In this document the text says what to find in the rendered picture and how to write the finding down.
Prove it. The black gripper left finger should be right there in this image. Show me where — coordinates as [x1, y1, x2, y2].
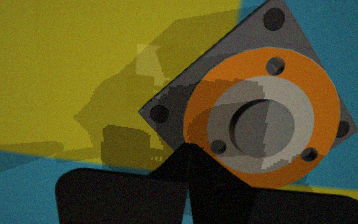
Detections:
[55, 142, 191, 224]

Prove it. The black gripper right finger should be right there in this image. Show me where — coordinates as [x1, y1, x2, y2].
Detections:
[188, 143, 358, 224]

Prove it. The orange and grey round plate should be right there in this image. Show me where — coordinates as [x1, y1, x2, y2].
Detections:
[183, 46, 340, 189]

